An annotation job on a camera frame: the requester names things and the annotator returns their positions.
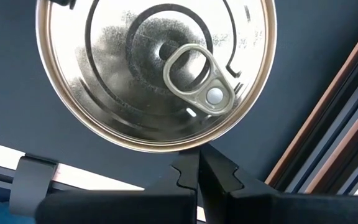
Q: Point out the blue pink salmon can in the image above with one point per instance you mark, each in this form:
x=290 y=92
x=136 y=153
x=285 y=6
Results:
x=110 y=93

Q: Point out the black frame bracket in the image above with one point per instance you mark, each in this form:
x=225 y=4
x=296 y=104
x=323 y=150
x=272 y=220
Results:
x=30 y=186

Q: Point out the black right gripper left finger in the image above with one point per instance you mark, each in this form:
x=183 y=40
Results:
x=120 y=208

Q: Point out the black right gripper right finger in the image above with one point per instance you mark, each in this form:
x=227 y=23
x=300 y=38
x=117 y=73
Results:
x=259 y=208

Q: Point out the black aluminium rig frame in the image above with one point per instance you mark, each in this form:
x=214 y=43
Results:
x=319 y=146

